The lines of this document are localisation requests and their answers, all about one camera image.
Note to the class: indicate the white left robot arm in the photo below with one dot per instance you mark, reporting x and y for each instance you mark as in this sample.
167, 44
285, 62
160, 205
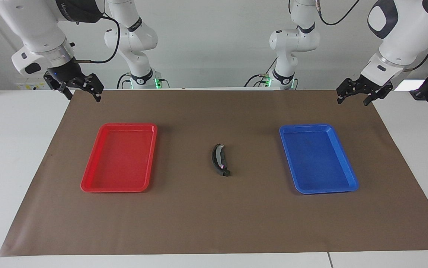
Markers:
403, 33

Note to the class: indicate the curved grey brake shoe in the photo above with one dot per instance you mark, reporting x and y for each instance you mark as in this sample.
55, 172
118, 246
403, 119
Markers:
220, 154

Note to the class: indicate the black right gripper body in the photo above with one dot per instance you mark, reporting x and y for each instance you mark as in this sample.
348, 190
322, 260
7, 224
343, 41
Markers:
67, 76

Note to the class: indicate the blue plastic tray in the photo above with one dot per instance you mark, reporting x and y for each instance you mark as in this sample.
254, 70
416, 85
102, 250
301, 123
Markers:
318, 160

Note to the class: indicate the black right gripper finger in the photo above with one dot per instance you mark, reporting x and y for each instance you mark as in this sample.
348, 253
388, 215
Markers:
67, 93
96, 87

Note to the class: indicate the white wall socket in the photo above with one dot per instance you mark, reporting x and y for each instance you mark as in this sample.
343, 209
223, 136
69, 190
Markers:
24, 86

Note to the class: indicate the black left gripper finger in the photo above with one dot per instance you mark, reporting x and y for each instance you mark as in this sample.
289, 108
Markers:
344, 89
379, 93

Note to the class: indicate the brown table mat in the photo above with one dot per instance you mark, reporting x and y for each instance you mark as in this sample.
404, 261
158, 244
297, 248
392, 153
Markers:
199, 216

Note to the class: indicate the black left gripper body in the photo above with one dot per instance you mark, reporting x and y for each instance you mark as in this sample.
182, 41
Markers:
366, 86

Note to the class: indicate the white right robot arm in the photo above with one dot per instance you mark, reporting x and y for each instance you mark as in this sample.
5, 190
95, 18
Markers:
31, 26

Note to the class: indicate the red plastic tray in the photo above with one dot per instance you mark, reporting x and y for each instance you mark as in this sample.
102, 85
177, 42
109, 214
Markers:
121, 160

